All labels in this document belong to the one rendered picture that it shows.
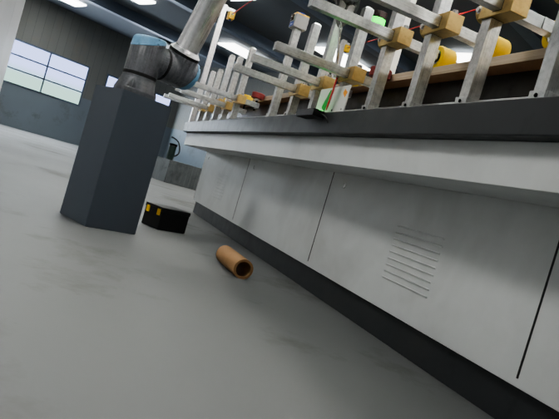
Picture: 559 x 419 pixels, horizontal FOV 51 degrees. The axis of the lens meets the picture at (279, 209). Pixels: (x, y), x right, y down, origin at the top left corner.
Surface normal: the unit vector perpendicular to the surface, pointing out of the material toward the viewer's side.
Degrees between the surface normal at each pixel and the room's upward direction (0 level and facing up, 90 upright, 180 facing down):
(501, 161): 90
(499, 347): 90
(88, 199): 90
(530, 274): 90
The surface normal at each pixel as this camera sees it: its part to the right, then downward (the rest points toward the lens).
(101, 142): -0.67, -0.18
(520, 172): -0.90, -0.26
